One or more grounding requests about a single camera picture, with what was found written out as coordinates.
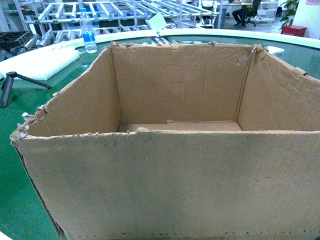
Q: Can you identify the large cardboard box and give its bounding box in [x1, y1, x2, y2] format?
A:
[10, 42, 320, 240]

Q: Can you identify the white card on stand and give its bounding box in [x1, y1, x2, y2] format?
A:
[145, 12, 167, 32]

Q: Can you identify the clear plastic water bottle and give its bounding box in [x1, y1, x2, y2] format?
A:
[79, 7, 97, 54]

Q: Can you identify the white foam sheet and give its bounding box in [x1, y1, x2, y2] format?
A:
[0, 49, 80, 81]

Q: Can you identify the seated person in black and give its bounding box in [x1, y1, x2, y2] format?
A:
[232, 0, 261, 28]

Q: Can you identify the white pipe rack shelving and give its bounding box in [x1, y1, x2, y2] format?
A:
[25, 0, 219, 46]

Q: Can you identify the black mini tripod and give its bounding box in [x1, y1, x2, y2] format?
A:
[0, 71, 52, 108]

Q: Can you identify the red plastic crate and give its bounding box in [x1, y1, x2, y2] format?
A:
[281, 25, 307, 37]

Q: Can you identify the black parts tray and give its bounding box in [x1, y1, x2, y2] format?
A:
[0, 31, 33, 50]

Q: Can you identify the green potted plant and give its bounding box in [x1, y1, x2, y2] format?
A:
[279, 0, 300, 29]

